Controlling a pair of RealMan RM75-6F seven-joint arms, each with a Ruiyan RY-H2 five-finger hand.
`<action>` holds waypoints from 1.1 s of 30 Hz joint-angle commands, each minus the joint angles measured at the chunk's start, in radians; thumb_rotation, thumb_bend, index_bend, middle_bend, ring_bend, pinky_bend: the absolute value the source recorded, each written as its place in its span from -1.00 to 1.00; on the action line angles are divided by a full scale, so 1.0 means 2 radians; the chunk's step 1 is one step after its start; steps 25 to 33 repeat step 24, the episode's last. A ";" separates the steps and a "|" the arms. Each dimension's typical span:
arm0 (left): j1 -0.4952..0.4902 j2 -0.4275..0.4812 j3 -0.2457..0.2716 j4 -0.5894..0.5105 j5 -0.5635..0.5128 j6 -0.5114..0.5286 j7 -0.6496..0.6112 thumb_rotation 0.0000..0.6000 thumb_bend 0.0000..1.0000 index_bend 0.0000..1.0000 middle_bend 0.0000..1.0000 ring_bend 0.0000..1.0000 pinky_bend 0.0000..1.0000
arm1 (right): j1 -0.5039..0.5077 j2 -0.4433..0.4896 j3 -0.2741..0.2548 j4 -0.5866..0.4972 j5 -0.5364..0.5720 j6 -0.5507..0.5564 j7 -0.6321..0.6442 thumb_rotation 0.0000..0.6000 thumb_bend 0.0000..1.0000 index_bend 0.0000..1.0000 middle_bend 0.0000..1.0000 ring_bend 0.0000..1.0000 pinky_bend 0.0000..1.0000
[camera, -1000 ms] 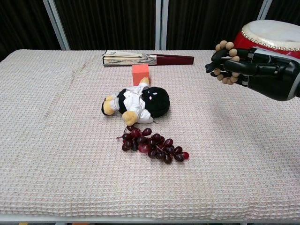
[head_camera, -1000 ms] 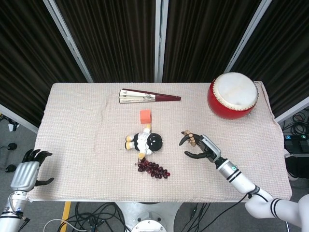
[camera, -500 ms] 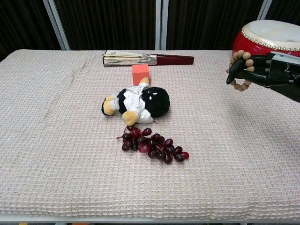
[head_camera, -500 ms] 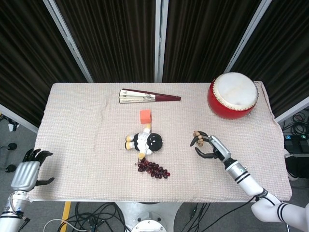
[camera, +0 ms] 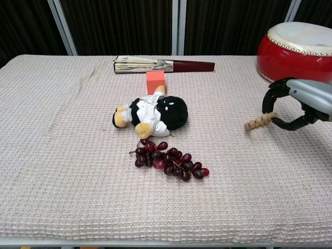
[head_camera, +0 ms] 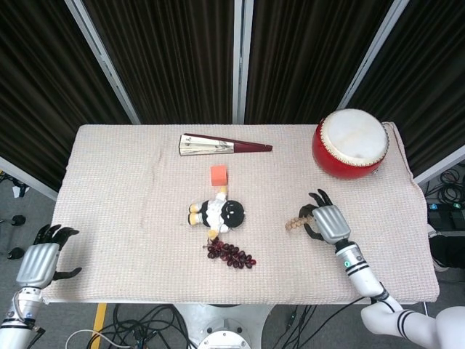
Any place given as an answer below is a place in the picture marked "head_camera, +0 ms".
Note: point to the beige waffle-weave tablecloth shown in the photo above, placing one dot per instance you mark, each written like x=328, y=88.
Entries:
x=127, y=218

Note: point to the red drum with white skin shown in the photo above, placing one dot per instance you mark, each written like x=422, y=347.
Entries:
x=354, y=140

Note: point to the silver aluminium frame post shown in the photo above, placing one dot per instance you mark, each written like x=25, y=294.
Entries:
x=374, y=58
x=103, y=62
x=242, y=62

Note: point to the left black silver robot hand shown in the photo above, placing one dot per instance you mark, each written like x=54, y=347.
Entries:
x=38, y=263

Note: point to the black white plush doll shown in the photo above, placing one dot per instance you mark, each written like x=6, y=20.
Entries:
x=218, y=212

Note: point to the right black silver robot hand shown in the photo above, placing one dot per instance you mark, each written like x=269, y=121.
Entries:
x=330, y=223

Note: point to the dark pleated curtain panel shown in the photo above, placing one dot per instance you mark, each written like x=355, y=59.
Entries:
x=43, y=91
x=301, y=62
x=170, y=62
x=432, y=80

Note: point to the silver aluminium frame rail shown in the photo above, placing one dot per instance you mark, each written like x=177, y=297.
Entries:
x=439, y=165
x=29, y=178

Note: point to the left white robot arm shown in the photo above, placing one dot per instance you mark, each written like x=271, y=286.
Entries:
x=16, y=316

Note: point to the orange foam block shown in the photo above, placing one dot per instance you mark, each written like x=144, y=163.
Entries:
x=218, y=175

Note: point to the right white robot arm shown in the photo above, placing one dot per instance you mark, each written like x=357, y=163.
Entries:
x=363, y=276

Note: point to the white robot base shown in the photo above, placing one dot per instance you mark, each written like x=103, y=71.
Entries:
x=225, y=323

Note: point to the dark red plastic grape bunch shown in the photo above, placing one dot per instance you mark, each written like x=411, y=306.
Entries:
x=230, y=254

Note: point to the black bag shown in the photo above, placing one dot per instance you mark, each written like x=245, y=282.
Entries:
x=448, y=252

